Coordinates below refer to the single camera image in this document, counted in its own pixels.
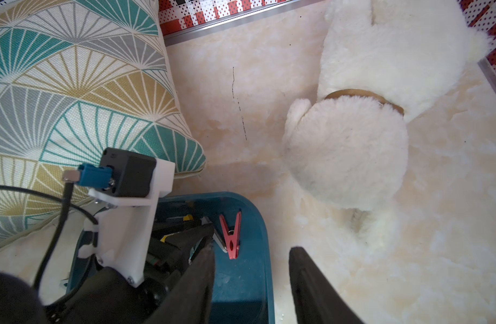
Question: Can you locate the grey clothespin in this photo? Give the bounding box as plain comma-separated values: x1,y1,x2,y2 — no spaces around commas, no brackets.
201,216,228,254

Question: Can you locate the red clothespin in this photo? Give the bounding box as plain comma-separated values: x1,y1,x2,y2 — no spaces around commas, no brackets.
220,210,242,260

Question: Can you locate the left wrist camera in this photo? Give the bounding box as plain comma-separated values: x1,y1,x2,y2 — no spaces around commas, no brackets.
74,148,176,288

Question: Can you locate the teal plastic storage box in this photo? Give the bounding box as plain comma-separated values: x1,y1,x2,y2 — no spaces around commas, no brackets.
68,193,274,323

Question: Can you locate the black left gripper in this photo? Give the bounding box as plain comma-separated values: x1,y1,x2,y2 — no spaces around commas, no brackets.
45,222,214,323

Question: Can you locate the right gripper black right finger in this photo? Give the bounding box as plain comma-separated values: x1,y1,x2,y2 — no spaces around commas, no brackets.
288,247,362,323

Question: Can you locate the teal yellow patterned pillow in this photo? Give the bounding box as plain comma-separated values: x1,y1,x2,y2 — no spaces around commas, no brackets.
0,0,207,256

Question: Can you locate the white plush teddy bear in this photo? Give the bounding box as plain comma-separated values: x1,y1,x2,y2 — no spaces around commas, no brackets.
282,1,491,250

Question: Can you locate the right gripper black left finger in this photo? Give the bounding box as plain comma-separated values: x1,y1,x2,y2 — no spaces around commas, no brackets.
145,245,215,323

